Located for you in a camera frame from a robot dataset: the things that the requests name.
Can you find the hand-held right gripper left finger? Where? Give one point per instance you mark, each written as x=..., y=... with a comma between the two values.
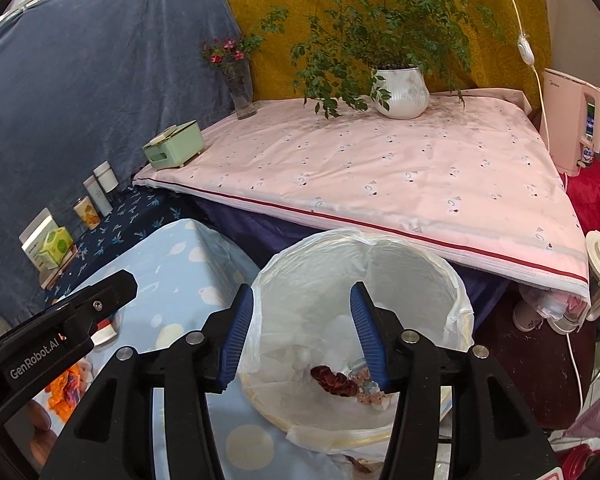
x=237, y=340

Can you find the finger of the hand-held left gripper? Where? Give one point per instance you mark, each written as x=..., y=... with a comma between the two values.
x=95, y=300

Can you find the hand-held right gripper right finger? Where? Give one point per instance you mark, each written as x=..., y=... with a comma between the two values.
x=367, y=335

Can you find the orange plastic bag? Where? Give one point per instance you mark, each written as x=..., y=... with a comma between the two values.
x=67, y=390

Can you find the red and white wrapper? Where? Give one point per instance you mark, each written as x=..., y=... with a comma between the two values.
x=105, y=332

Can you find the wooden tray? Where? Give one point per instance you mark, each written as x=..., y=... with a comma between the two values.
x=55, y=272

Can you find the dark red crumpled wrapper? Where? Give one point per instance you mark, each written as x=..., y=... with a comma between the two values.
x=332, y=380

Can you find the pink printed crumpled wrapper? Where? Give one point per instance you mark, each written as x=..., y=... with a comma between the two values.
x=367, y=392

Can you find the green printed carton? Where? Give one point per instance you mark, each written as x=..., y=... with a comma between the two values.
x=54, y=247

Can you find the navy printed cloth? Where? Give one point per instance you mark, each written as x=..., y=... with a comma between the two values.
x=130, y=225

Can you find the light blue printed tablecloth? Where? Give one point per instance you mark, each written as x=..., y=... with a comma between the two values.
x=180, y=280

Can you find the printed tin can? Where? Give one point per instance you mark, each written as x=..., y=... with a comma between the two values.
x=87, y=215

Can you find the white flat box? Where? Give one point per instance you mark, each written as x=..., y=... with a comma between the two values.
x=35, y=232

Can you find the tall pale bottle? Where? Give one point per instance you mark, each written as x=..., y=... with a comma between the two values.
x=97, y=197

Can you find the short white bottle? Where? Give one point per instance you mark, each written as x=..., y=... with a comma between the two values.
x=106, y=177

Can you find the pink printed bed sheet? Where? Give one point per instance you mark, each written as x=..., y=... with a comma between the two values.
x=380, y=175

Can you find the white printed cup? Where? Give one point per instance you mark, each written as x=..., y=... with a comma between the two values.
x=530, y=312

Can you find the green tissue box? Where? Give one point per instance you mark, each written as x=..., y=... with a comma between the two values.
x=175, y=147

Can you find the blue cloth backdrop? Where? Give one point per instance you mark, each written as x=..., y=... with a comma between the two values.
x=80, y=70

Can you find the glass vase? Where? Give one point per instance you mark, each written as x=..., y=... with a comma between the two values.
x=242, y=97

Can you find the white ribbed plant pot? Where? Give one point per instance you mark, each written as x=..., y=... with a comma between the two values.
x=400, y=92

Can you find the pink quilted cloth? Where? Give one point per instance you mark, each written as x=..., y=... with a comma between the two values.
x=595, y=435

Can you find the red cloth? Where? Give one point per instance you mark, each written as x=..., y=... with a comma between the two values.
x=590, y=200

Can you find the pink flowers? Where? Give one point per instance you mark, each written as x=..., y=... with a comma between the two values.
x=225, y=52

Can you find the white electronic device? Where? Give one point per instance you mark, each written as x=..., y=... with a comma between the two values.
x=565, y=120

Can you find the green leafy plant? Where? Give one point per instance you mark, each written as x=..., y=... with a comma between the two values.
x=380, y=15

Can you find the yellow cloth backdrop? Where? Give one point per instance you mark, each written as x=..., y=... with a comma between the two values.
x=260, y=0

